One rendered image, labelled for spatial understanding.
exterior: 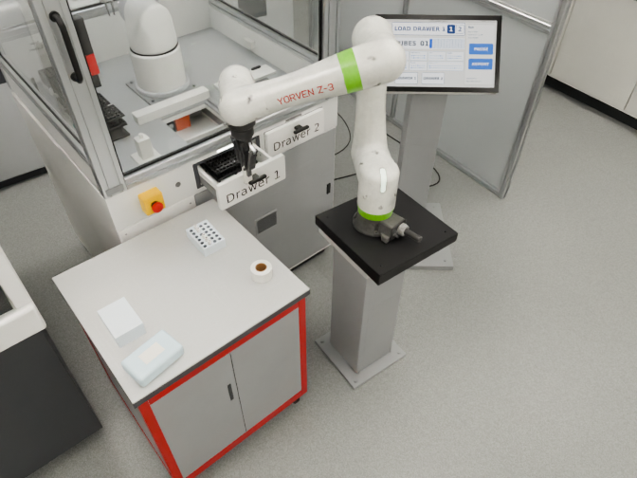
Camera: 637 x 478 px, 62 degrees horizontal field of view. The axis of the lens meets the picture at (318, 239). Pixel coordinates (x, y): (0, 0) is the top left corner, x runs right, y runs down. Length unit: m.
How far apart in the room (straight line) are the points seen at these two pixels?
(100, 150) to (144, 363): 0.66
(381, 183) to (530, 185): 1.96
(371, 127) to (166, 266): 0.82
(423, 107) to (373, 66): 1.02
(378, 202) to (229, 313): 0.59
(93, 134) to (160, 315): 0.58
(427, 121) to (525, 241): 0.99
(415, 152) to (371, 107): 0.90
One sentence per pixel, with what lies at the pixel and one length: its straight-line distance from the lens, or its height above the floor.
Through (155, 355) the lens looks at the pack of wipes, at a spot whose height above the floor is 0.81.
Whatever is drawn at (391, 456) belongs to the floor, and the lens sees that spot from 2.27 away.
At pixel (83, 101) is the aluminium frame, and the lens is 1.68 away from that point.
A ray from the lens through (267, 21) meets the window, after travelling 1.93.
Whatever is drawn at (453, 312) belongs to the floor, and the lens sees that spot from 2.69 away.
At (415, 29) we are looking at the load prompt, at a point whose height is 1.15.
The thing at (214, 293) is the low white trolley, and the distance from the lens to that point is 1.73.
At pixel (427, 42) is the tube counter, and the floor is 1.11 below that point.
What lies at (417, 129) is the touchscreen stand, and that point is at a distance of 2.54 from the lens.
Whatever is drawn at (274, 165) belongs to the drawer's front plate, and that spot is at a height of 0.90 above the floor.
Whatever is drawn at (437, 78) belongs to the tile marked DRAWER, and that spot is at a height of 1.00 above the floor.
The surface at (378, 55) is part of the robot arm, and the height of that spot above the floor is 1.43.
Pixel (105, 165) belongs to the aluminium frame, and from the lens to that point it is 1.80.
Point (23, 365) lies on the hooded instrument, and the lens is 1.93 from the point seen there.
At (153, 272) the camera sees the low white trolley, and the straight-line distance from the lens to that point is 1.84.
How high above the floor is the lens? 2.08
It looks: 45 degrees down
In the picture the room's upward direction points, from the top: straight up
